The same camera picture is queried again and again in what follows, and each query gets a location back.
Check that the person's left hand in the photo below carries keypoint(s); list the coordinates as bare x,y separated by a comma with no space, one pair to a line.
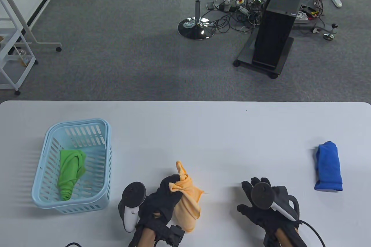
162,197

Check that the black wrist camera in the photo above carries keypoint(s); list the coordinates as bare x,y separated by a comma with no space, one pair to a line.
268,241
175,234

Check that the orange towel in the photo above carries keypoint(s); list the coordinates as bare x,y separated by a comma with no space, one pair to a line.
187,200

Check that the light blue plastic basket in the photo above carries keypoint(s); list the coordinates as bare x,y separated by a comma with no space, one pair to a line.
42,202

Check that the black and white left controller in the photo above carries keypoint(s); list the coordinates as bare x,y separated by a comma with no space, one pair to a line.
132,197

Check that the green towel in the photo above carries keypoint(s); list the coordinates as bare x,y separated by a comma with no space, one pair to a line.
69,171

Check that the person's right hand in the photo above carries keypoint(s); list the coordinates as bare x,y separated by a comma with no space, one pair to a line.
255,218

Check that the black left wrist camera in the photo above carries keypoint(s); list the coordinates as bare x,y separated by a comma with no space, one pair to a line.
175,234

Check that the person's right forearm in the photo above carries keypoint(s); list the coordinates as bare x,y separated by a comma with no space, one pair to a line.
285,238

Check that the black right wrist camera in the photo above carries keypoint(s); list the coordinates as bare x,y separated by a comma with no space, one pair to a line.
268,241

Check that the black and white right controller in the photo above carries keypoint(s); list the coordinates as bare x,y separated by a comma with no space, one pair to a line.
262,196

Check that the blue rectangular towel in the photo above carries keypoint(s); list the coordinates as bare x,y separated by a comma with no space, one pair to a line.
329,166

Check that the black and white controller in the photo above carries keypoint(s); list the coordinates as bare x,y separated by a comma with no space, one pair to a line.
262,196
132,197

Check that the white metal shelf rack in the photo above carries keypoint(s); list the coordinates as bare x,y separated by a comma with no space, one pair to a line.
27,74

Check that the grey power strip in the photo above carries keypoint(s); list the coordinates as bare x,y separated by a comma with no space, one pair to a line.
216,5

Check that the person's left forearm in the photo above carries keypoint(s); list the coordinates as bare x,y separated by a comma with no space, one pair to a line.
147,238

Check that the black computer tower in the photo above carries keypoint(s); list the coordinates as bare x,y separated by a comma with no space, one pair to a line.
274,35

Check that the small stand with black knob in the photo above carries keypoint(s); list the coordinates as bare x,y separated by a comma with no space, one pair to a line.
327,36

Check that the black wheeled cart base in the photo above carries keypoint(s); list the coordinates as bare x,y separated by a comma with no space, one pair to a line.
243,56

